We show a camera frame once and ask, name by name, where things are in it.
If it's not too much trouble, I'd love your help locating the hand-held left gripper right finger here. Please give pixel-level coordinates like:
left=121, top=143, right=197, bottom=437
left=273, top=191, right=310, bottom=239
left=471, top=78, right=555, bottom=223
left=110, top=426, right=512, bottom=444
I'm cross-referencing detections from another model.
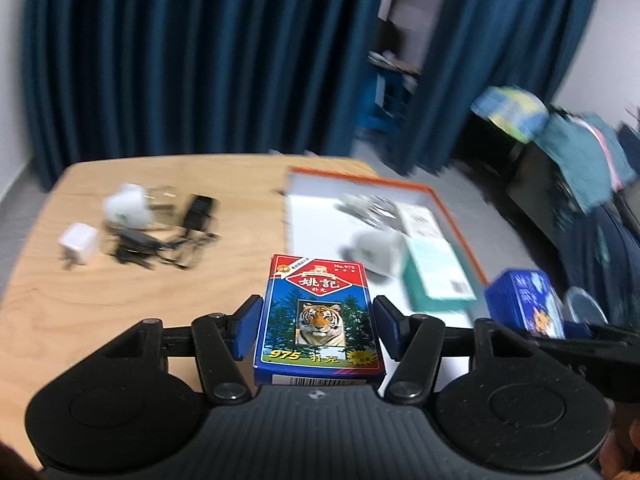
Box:
left=372, top=295, right=548, bottom=406

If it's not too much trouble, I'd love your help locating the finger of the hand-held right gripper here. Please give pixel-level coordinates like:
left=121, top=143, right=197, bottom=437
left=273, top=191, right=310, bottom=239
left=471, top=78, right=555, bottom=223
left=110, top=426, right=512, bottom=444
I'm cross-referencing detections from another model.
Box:
left=527, top=322, right=640, bottom=403

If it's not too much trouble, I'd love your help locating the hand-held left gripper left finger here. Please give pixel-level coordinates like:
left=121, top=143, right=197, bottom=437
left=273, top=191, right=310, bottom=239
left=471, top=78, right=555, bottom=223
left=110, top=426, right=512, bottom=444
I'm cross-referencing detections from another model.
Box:
left=102, top=295, right=265, bottom=406

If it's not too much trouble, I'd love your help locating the red playing card box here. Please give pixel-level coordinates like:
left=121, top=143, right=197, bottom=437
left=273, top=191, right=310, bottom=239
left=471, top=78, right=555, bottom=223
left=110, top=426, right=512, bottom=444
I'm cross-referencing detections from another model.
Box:
left=252, top=254, right=387, bottom=388

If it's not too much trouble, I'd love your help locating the green and white carton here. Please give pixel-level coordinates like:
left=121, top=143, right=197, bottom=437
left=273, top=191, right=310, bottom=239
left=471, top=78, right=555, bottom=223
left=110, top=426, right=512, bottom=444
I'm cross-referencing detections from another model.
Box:
left=402, top=235, right=481, bottom=313

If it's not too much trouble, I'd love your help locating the plain white plug-in heater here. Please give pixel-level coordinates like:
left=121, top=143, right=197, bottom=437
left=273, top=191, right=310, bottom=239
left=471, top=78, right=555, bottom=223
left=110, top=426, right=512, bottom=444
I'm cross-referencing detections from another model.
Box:
left=340, top=230, right=408, bottom=283

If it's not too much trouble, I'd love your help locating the blue tin box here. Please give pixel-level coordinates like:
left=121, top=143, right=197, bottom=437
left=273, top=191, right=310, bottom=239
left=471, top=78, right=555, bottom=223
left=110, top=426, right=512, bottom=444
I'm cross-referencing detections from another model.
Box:
left=484, top=269, right=568, bottom=341

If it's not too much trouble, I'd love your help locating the small grey white carton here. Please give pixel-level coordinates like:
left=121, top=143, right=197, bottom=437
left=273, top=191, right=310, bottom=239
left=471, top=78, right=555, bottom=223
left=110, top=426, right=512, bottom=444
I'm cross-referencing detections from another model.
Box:
left=397, top=203, right=446, bottom=241

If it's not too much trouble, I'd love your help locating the clear liquid refill bottle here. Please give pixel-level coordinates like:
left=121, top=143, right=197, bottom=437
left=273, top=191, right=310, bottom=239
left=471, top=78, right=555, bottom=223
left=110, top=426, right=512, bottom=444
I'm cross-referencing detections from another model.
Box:
left=335, top=191, right=401, bottom=228

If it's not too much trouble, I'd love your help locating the black power adapter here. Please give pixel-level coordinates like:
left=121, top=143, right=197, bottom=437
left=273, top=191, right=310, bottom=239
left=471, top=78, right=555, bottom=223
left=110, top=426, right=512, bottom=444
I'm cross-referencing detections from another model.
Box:
left=180, top=194, right=221, bottom=236

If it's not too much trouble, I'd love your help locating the orange box with white inside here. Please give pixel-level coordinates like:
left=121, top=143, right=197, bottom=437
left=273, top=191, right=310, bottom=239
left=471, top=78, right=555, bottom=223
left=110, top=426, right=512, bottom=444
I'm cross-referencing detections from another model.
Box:
left=282, top=166, right=493, bottom=331

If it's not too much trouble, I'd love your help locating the white green-leaf plug-in heater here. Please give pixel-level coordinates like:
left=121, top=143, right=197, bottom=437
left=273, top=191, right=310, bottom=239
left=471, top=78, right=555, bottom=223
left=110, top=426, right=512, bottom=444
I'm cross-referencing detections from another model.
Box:
left=102, top=182, right=181, bottom=233

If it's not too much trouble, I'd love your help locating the dark blue cloth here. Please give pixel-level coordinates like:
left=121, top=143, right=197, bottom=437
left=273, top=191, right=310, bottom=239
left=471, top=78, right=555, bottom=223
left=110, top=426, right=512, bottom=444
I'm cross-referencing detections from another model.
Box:
left=555, top=205, right=640, bottom=321

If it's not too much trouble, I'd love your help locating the black chair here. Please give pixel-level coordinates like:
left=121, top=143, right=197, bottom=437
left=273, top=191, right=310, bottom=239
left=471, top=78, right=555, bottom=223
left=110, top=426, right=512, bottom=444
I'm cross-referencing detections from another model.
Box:
left=505, top=140, right=571, bottom=256

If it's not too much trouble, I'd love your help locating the teal cloth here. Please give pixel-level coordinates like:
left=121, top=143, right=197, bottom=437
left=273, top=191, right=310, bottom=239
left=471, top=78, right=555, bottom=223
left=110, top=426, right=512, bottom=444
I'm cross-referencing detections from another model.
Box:
left=537, top=110, right=640, bottom=216

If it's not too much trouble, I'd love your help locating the blue plastic stool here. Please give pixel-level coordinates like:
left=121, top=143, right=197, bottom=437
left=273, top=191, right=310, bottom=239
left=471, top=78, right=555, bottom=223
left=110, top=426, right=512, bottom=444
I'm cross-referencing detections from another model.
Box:
left=357, top=52, right=421, bottom=133

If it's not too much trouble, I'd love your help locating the plaid yellow blue cloth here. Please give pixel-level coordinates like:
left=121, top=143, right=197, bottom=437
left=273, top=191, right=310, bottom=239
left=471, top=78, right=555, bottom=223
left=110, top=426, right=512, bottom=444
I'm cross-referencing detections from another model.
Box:
left=470, top=85, right=551, bottom=143

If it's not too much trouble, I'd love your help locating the wide dark blue curtain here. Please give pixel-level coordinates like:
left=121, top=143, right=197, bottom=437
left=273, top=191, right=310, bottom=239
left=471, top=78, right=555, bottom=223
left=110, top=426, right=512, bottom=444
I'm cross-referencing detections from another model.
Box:
left=22, top=0, right=386, bottom=193

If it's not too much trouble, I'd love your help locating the narrow dark blue curtain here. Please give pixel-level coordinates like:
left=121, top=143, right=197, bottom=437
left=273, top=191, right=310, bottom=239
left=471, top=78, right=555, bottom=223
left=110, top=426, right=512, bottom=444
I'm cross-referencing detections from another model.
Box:
left=390, top=0, right=606, bottom=176

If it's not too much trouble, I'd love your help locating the white cube wall charger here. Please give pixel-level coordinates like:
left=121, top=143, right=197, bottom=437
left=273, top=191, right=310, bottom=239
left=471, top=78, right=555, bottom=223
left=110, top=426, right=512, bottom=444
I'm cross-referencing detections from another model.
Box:
left=57, top=222, right=101, bottom=271

